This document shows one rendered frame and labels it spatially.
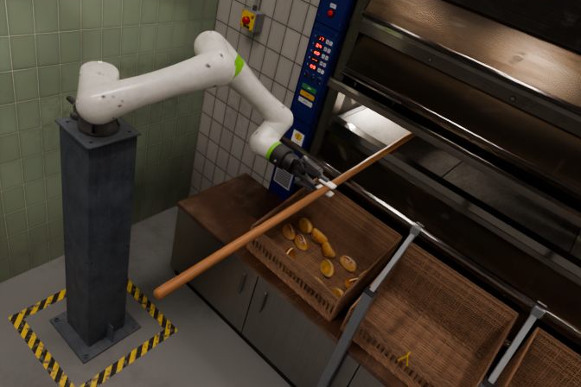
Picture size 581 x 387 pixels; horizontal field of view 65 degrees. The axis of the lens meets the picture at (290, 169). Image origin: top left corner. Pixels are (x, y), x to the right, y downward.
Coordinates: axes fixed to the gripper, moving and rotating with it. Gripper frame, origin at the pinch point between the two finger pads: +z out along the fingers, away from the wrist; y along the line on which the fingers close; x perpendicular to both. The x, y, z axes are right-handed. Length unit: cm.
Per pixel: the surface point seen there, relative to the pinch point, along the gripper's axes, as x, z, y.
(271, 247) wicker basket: -3, -17, 49
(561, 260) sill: -51, 83, 3
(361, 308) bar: 8.4, 34.8, 32.1
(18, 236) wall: 60, -126, 92
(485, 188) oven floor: -70, 44, 1
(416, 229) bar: -13.3, 34.9, 2.6
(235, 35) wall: -54, -108, -12
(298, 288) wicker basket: -2, 3, 58
